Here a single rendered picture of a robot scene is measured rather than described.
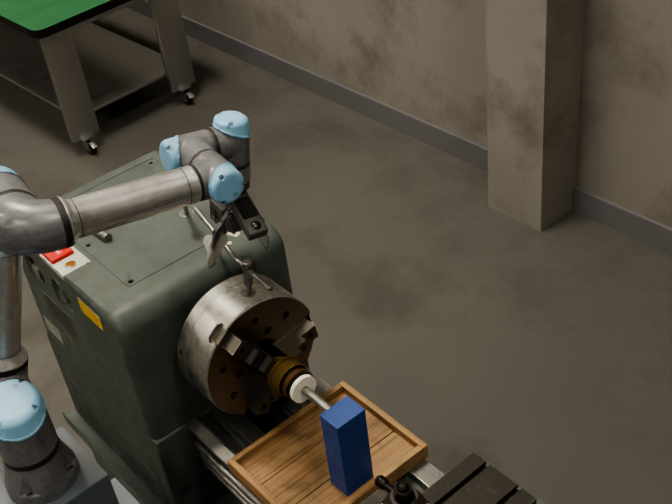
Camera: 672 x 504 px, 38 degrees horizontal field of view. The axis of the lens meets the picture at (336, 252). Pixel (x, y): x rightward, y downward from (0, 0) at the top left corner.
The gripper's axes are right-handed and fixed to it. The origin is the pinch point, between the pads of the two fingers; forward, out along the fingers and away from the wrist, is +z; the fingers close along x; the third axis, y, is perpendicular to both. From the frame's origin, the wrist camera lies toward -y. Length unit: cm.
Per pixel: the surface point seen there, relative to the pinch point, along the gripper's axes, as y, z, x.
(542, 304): 51, 108, -162
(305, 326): -9.7, 17.3, -11.8
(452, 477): -57, 29, -20
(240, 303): -5.9, 7.1, 3.3
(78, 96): 295, 94, -62
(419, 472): -45, 40, -22
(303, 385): -24.3, 20.3, -2.4
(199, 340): -4.9, 14.4, 13.3
